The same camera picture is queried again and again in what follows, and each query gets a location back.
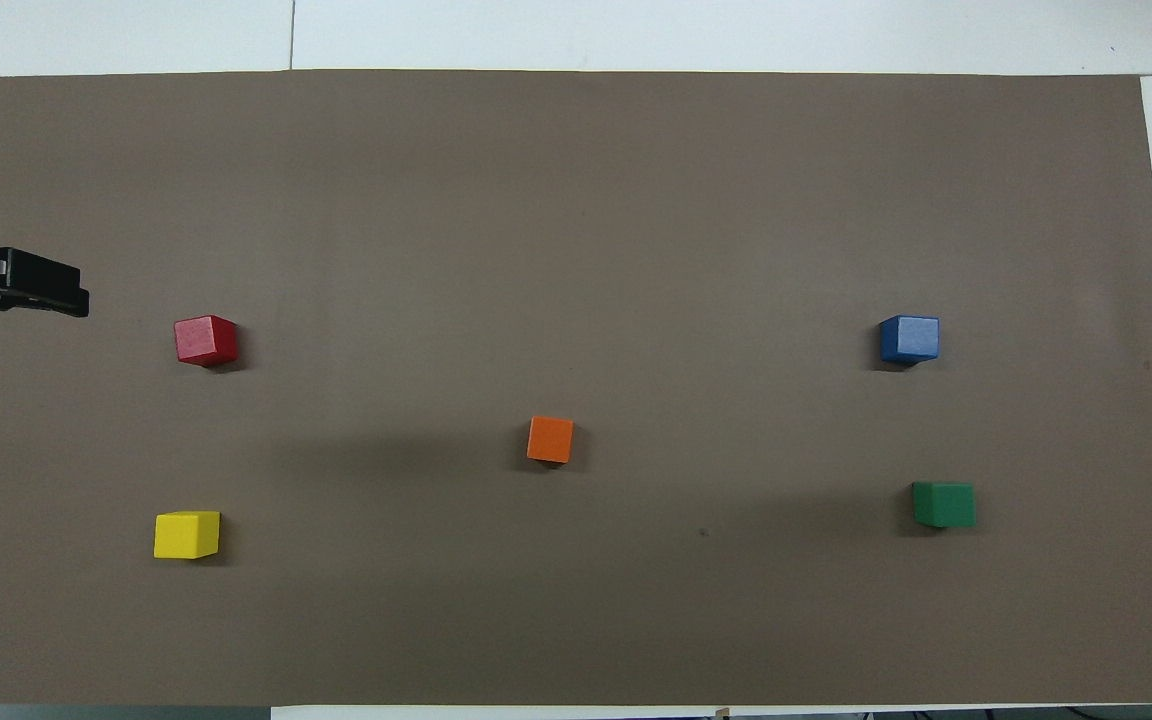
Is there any orange wooden block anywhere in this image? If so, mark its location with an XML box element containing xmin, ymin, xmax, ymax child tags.
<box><xmin>526</xmin><ymin>416</ymin><xmax>575</xmax><ymax>465</ymax></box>

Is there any green wooden block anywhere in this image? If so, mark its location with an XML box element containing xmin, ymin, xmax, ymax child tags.
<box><xmin>912</xmin><ymin>481</ymin><xmax>977</xmax><ymax>529</ymax></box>

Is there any yellow wooden block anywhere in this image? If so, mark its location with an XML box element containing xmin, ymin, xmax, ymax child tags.
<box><xmin>154</xmin><ymin>511</ymin><xmax>222</xmax><ymax>560</ymax></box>

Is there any red wooden block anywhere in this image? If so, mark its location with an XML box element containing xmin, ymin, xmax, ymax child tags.
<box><xmin>174</xmin><ymin>315</ymin><xmax>239</xmax><ymax>368</ymax></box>

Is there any blue wooden block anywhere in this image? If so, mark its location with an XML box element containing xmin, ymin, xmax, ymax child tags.
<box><xmin>879</xmin><ymin>315</ymin><xmax>940</xmax><ymax>364</ymax></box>

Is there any brown table mat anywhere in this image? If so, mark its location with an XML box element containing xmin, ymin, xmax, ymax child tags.
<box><xmin>0</xmin><ymin>70</ymin><xmax>1152</xmax><ymax>706</ymax></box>

